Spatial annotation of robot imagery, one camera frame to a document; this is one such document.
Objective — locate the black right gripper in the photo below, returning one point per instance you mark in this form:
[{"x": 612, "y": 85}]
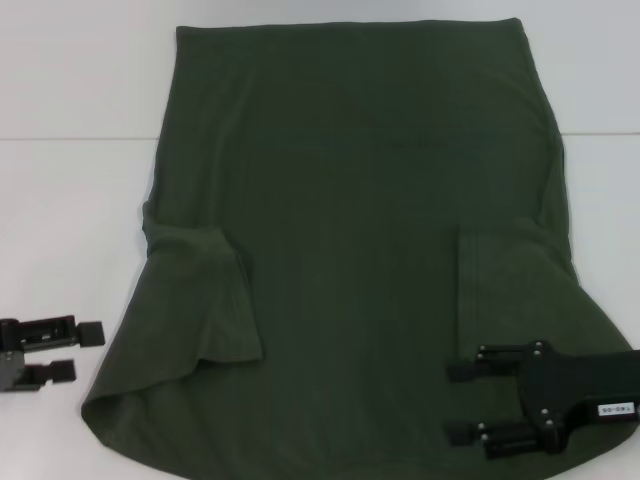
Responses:
[{"x": 575, "y": 380}]

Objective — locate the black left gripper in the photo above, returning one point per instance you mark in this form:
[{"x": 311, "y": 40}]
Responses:
[{"x": 10, "y": 370}]

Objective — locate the dark green t-shirt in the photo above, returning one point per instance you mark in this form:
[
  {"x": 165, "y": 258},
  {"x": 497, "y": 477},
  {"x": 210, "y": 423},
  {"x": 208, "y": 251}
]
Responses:
[{"x": 350, "y": 200}]

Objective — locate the white serial number label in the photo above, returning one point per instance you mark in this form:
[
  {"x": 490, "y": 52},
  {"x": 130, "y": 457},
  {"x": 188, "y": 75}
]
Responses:
[{"x": 616, "y": 409}]

